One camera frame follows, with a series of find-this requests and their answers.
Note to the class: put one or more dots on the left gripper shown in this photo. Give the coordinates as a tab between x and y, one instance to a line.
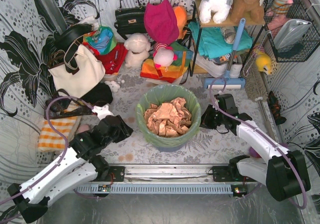
122	128

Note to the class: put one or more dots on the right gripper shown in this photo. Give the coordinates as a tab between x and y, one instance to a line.
207	119

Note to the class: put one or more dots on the blue floor mop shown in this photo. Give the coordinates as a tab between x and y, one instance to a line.
225	81

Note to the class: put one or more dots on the green trash bag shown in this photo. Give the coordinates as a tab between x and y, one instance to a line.
166	93

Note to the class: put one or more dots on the blue trash bin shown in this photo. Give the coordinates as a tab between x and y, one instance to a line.
172	144

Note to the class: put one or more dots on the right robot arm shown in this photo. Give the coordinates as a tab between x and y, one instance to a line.
282	171

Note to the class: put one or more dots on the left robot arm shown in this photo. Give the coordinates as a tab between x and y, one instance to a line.
32	200

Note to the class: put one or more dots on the rainbow striped bag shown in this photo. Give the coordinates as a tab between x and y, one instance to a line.
174	71

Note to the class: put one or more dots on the cream canvas tote bag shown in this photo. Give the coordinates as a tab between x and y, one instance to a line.
89	73

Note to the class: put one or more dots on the brown patterned bag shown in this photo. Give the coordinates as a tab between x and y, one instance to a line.
56	108

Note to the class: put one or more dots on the colourful printed bag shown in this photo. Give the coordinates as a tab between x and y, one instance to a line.
100	42

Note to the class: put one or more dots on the magenta cloth bag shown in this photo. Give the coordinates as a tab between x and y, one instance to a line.
160	22

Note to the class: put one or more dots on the crumpled brown paper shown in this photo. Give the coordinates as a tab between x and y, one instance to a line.
170	119

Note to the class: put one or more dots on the pink cylinder toy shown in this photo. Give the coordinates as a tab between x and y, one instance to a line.
83	128

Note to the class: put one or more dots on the white sneakers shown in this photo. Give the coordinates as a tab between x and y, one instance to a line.
217	70

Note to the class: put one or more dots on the purple orange toy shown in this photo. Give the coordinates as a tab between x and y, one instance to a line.
254	154

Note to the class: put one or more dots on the wooden shelf rack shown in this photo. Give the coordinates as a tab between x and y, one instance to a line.
195	42

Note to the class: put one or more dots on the red cloth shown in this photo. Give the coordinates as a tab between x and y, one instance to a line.
112	61

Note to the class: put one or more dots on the orange checkered cloth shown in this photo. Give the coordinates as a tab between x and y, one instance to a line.
49	140

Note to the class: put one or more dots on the white pink plush doll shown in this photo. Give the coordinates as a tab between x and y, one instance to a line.
163	55

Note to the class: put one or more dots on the teal folded cloth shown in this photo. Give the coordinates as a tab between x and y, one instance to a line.
213	45

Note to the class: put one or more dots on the yellow plush toy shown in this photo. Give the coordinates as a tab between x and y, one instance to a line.
262	60

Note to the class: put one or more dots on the cream fluffy plush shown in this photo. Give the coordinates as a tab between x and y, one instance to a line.
138	48

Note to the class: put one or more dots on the black leather handbag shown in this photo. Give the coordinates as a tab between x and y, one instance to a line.
130	20

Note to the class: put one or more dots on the orange plush toy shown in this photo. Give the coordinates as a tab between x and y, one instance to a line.
181	17

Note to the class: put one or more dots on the black hat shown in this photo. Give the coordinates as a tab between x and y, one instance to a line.
64	40

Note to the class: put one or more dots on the silver foil pouch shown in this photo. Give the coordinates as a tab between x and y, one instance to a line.
291	32

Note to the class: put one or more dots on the white husky plush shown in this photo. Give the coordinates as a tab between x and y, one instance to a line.
215	10

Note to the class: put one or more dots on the brown teddy bear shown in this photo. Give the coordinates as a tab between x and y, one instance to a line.
252	7

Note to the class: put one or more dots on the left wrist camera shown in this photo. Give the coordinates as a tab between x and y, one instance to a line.
102	112

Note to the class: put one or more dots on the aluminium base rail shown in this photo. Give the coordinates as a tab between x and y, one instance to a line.
165	174

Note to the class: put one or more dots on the black wire basket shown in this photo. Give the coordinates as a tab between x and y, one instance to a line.
276	17

